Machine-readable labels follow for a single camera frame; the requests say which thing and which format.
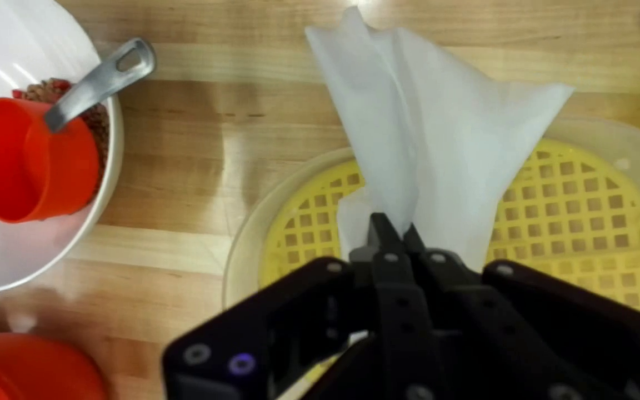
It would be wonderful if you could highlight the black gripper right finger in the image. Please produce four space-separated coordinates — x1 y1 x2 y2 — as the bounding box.
405 229 558 400

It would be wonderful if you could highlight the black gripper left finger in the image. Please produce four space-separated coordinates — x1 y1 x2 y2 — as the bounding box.
351 214 440 400

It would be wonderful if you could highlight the white napkin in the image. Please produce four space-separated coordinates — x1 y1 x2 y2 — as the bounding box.
305 6 570 268

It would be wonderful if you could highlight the yellow clear plastic container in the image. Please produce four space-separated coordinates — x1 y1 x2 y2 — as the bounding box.
222 120 640 310

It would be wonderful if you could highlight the metal spoon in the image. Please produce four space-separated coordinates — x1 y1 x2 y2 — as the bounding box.
45 37 155 134

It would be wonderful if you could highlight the red plastic bowl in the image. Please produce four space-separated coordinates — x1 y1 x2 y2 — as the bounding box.
0 334 109 400

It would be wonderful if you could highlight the red measuring cup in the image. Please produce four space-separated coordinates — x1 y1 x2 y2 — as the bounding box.
0 98 102 222

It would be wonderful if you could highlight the white bowl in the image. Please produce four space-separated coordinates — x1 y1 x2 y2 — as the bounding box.
0 0 124 292

